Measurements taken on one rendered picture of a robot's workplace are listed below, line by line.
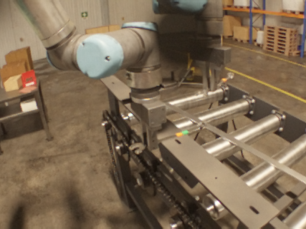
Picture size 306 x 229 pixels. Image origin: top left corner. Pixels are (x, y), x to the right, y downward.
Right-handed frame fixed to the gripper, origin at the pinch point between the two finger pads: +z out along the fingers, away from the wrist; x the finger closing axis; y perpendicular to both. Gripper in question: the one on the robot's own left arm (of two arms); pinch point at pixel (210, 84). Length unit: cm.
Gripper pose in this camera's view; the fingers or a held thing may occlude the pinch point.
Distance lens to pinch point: 76.9
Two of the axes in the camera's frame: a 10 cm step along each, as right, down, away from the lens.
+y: 6.7, -3.8, 6.3
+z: 0.7, 8.9, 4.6
